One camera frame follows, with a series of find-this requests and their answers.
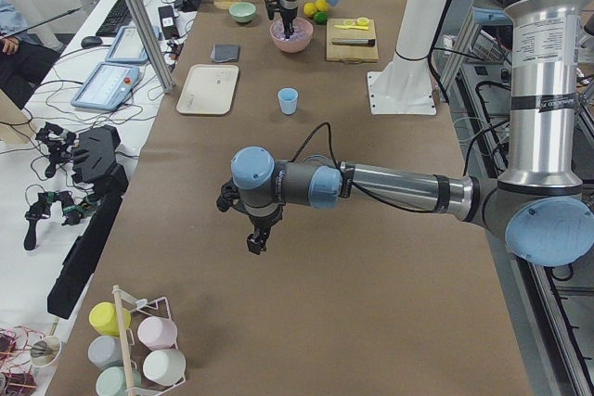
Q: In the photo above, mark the beige tray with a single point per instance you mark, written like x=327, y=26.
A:
x=208, y=90

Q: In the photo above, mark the green lime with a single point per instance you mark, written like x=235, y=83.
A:
x=320, y=18

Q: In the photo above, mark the wooden cutting board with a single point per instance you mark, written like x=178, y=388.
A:
x=355, y=54

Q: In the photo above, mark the teach pendant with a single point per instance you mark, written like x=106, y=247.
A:
x=127, y=48
x=107, y=87

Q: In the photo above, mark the pile of clear ice cubes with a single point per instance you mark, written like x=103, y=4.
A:
x=300, y=30

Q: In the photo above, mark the black computer mouse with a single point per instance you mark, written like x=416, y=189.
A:
x=91, y=41

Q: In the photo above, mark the black keyboard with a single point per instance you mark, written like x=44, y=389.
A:
x=119, y=16

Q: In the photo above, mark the yellow cup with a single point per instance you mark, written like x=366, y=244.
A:
x=103, y=318

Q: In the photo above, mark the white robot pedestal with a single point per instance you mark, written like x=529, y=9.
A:
x=404, y=86

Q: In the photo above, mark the green bowl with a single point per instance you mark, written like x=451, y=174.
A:
x=242, y=12

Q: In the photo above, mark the pink cup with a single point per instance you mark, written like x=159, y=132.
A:
x=157, y=333

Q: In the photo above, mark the white cup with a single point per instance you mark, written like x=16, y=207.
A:
x=165, y=367

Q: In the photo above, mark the pink bowl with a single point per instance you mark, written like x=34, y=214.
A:
x=294, y=47

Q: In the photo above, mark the yellow lemon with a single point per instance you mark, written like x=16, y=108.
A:
x=309, y=9
x=322, y=5

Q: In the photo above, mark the light blue cup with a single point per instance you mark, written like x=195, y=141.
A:
x=288, y=100

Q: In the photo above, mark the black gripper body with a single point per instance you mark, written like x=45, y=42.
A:
x=288, y=15
x=263, y=221

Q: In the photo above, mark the white wire cup rack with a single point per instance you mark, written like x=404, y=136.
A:
x=131, y=311

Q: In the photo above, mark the grey folded cloth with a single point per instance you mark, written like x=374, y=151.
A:
x=225, y=53

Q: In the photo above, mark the teach pendant far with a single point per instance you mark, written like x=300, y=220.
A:
x=127, y=48

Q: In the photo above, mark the teach pendant near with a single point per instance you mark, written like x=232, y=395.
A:
x=107, y=87

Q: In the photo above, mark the yellow plastic knife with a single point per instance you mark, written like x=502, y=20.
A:
x=349, y=24

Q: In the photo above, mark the green cup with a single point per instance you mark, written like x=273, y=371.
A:
x=111, y=382

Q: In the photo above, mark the grey cup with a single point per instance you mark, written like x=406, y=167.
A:
x=105, y=352

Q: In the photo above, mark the aluminium frame post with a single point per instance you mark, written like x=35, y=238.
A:
x=151, y=44

